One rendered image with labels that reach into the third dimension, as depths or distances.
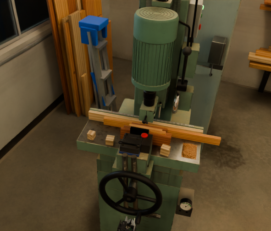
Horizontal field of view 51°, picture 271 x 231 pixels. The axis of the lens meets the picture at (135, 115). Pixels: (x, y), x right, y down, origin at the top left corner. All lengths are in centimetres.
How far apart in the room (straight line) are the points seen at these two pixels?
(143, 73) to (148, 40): 15
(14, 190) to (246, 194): 184
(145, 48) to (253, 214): 168
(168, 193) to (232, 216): 92
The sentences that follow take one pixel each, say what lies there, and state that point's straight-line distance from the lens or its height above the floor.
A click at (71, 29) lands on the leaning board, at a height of 92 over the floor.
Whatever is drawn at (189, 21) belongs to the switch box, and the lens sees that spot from 146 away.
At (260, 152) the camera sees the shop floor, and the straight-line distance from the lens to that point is 296.
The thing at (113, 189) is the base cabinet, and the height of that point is 59.
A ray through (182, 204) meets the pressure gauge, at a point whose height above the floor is 67.
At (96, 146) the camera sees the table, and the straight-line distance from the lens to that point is 141.
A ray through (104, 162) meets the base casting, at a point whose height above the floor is 78.
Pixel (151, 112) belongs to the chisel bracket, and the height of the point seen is 106.
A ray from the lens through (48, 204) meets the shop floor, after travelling 234.
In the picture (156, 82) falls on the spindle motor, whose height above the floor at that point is 124.
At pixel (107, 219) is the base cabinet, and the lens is 187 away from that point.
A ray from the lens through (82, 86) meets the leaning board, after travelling 284.
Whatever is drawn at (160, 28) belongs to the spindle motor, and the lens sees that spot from 111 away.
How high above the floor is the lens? 186
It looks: 38 degrees down
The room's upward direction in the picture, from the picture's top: 3 degrees clockwise
